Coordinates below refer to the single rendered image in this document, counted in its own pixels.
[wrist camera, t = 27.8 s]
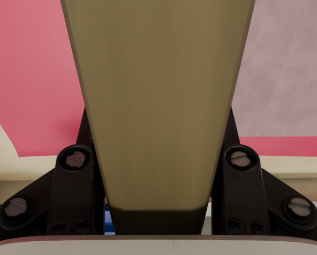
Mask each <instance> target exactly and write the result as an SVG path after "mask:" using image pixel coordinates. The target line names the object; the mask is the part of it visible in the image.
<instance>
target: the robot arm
mask: <svg viewBox="0 0 317 255"><path fill-rule="evenodd" d="M105 197H106V193H105V189H104V185H103V181H102V176H101V172H100V168H99V164H98V159H97V155H96V151H95V146H94V142H93V138H92V134H91V130H90V126H89V121H88V117H87V113H86V109H85V107H84V111H83V115H82V119H81V123H80V128H79V132H78V136H77V140H76V144H73V145H70V146H67V147H66V148H64V149H63V150H62V151H61V152H60V153H59V154H58V156H57V159H56V164H55V168H53V169H52V170H50V171H49V172H47V173H46V174H44V175H43V176H41V177H40V178H38V179H37V180H35V181H34V182H32V183H31V184H29V185H28V186H26V187H25V188H23V189H22V190H20V191H19V192H17V193H16V194H14V195H13V196H11V197H10V198H8V199H7V200H6V201H5V202H4V203H3V204H2V205H1V206H0V255H317V208H316V206H315V205H314V204H313V202H311V201H310V200H309V199H308V198H306V197H305V196H303V195H302V194H300V193H299V192H297V191H296V190H294V189H293V188H291V187H290V186H288V185H287V184H285V183H284V182H282V181H281V180H279V179H278V178H276V177H275V176H273V175H272V174H270V173H269V172H267V171H266V170H264V169H263V168H262V167H261V163H260V158H259V155H258V154H257V152H256V151H255V150H254V149H252V148H251V147H249V146H246V145H243V144H241V143H240V139H239V135H238V131H237V127H236V122H235V118H234V114H233V110H232V106H231V109H230V113H229V117H228V122H227V126H226V129H225V134H224V138H223V142H222V147H221V151H220V155H219V160H218V164H217V168H216V173H215V177H214V181H213V185H212V190H211V194H210V197H211V235H105Z"/></svg>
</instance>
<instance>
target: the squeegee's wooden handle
mask: <svg viewBox="0 0 317 255"><path fill-rule="evenodd" d="M60 1H61V6H62V10H63V14H64V18H65V23H66V27H67V31H68V35H69V40H70V44H71V48H72V53H73V57H74V62H75V66H76V70H77V74H78V79H79V83H80V87H81V92H82V96H83V100H84V104H85V109H86V113H87V117H88V121H89V126H90V130H91V134H92V138H93V142H94V146H95V151H96V155H97V159H98V164H99V168H100V172H101V176H102V181H103V185H104V189H105V193H106V198H107V202H108V207H109V211H110V215H111V220H112V224H113V228H114V232H115V235H201V233H202V229H203V225H204V220H205V216H206V212H207V207H208V203H209V198H210V194H211V190H212V185H213V181H214V177H215V173H216V168H217V164H218V160H219V155H220V151H221V147H222V142H223V138H224V134H225V129H226V126H227V122H228V117H229V113H230V109H231V104H232V100H233V96H234V92H235V87H236V83H237V79H238V74H239V70H240V66H241V61H242V57H243V52H244V48H245V44H246V39H247V35H248V31H249V27H250V22H251V18H252V14H253V9H254V5H255V1H256V0H60Z"/></svg>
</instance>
